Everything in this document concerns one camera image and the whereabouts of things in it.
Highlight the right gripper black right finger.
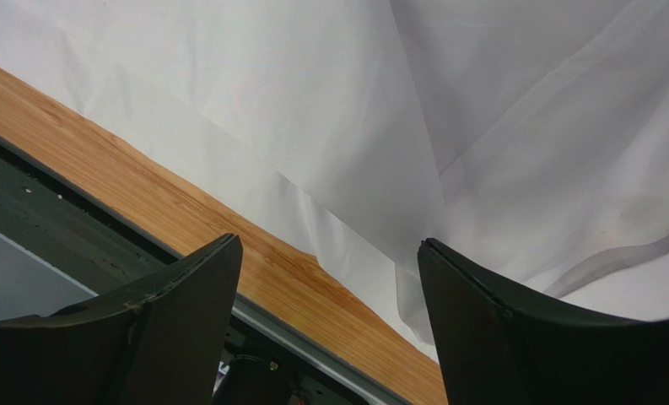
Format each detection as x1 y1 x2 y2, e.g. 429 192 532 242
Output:
418 238 669 404

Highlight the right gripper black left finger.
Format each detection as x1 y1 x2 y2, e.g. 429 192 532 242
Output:
0 234 243 404

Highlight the white long sleeve shirt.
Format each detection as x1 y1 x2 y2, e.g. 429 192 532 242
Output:
0 1 669 357

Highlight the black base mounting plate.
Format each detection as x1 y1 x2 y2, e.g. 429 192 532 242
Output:
0 142 381 404

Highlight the aluminium frame rail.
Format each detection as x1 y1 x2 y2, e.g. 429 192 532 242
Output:
0 233 97 321

